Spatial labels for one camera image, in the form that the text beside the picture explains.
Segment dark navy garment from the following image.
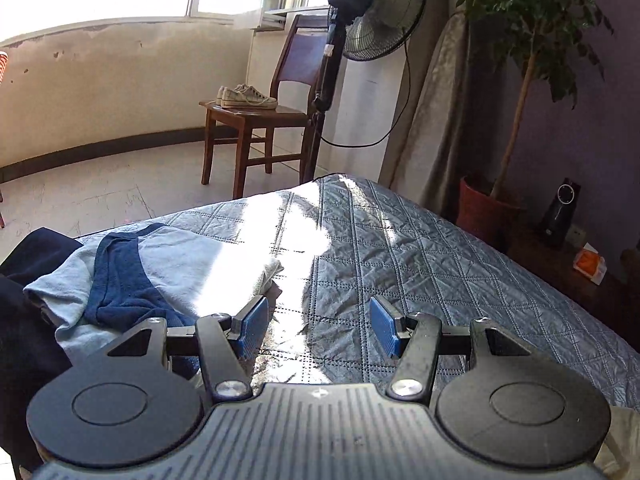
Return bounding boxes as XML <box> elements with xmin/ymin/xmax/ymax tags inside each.
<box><xmin>0</xmin><ymin>227</ymin><xmax>85</xmax><ymax>463</ymax></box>

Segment white canvas sneaker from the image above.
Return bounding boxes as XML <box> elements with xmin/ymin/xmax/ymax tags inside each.
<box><xmin>221</xmin><ymin>85</ymin><xmax>279</xmax><ymax>111</ymax></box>
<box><xmin>216</xmin><ymin>84</ymin><xmax>246</xmax><ymax>107</ymax></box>

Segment blue two-tone shirt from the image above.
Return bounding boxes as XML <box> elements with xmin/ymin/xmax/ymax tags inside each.
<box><xmin>24</xmin><ymin>222</ymin><xmax>286</xmax><ymax>378</ymax></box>

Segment beige curtain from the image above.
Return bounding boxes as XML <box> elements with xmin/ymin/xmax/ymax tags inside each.
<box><xmin>378</xmin><ymin>7</ymin><xmax>481</xmax><ymax>201</ymax></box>

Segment grey quilted bed cover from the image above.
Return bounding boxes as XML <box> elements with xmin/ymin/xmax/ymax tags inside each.
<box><xmin>75</xmin><ymin>174</ymin><xmax>640</xmax><ymax>408</ymax></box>

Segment black humidifier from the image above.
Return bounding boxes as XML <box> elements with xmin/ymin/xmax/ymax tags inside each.
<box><xmin>539</xmin><ymin>177</ymin><xmax>582</xmax><ymax>248</ymax></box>

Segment black standing fan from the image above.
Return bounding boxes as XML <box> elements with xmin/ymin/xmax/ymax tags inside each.
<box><xmin>300</xmin><ymin>0</ymin><xmax>427</xmax><ymax>186</ymax></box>

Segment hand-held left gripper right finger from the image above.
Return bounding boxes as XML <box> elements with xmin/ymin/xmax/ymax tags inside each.
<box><xmin>369</xmin><ymin>296</ymin><xmax>533</xmax><ymax>403</ymax></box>

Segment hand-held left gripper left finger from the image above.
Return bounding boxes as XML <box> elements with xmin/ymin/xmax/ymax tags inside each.
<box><xmin>107</xmin><ymin>295</ymin><xmax>271</xmax><ymax>403</ymax></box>

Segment brown wooden chair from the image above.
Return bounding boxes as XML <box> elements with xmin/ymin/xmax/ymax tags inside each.
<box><xmin>199</xmin><ymin>14</ymin><xmax>346</xmax><ymax>200</ymax></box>

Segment black fan cable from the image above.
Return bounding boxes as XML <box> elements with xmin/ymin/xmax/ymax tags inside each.
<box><xmin>320</xmin><ymin>45</ymin><xmax>412</xmax><ymax>181</ymax></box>

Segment green potted tree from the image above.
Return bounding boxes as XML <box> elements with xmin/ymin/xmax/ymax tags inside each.
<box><xmin>457</xmin><ymin>0</ymin><xmax>615</xmax><ymax>201</ymax></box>

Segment red plant pot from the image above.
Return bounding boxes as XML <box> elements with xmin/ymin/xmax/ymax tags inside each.
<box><xmin>457</xmin><ymin>175</ymin><xmax>527</xmax><ymax>247</ymax></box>

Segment orange tissue pack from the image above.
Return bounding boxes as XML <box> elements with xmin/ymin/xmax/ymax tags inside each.
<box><xmin>573</xmin><ymin>242</ymin><xmax>607</xmax><ymax>286</ymax></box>

